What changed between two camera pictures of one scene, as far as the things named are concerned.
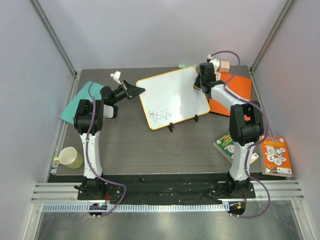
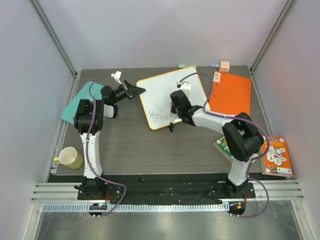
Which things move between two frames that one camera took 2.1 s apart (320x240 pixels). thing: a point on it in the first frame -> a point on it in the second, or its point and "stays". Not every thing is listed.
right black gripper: [200, 83] -> [177, 114]
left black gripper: [131, 91] stays
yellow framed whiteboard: [171, 98] stays
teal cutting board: [91, 91] stays
